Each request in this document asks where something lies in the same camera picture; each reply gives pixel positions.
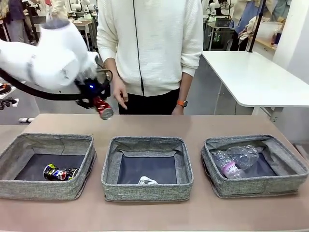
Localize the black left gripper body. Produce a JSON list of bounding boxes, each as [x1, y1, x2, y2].
[[75, 69, 112, 100]]

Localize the crushed red soda can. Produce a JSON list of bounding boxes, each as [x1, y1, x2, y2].
[[93, 95, 114, 121]]

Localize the crushed blue soda can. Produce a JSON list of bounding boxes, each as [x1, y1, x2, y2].
[[43, 164, 79, 182]]

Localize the clear plastic bottle pink label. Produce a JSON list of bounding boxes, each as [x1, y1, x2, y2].
[[213, 149, 246, 179]]

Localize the person's right forearm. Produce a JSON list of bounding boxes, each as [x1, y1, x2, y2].
[[104, 57, 123, 82]]

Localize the person's left forearm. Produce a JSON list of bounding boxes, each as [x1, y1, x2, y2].
[[179, 71, 194, 102]]

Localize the person's right hand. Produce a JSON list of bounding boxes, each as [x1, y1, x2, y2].
[[112, 76, 130, 111]]

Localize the black trousers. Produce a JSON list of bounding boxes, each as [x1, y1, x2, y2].
[[118, 87, 185, 116]]

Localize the wooden top background table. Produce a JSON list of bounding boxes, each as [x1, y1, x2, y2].
[[72, 20, 97, 53]]

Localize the white knit sweater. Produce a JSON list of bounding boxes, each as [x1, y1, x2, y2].
[[96, 0, 204, 97]]

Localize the white power strip with plugs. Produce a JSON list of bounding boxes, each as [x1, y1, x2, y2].
[[0, 97, 19, 111]]

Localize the black tripod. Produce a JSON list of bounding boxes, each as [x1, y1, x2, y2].
[[25, 0, 41, 45]]

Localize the bystander in cream jacket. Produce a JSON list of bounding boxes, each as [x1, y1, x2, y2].
[[49, 0, 70, 22]]

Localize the orange and black tool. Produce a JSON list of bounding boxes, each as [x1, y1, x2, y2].
[[0, 83, 12, 95]]

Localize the grey fabric basket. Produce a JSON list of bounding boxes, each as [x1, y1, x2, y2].
[[0, 132, 97, 201], [200, 134, 309, 199], [100, 136, 194, 202]]

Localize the bystander in purple top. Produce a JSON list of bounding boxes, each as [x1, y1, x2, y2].
[[7, 0, 26, 43]]

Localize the background workbench with machine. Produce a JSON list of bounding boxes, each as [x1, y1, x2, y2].
[[206, 14, 234, 51]]

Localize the white work table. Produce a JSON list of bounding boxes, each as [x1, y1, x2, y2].
[[201, 50, 309, 121]]

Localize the pile of hanging clothes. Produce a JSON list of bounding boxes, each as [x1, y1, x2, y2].
[[229, 0, 260, 41]]

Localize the black stand pole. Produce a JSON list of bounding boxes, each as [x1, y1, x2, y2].
[[247, 0, 266, 53]]

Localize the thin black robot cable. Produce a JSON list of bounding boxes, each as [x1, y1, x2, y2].
[[95, 58, 114, 85]]

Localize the black cord on sweater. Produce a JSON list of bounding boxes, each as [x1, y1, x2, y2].
[[132, 0, 145, 96]]

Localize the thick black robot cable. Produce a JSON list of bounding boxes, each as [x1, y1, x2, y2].
[[0, 69, 84, 102]]

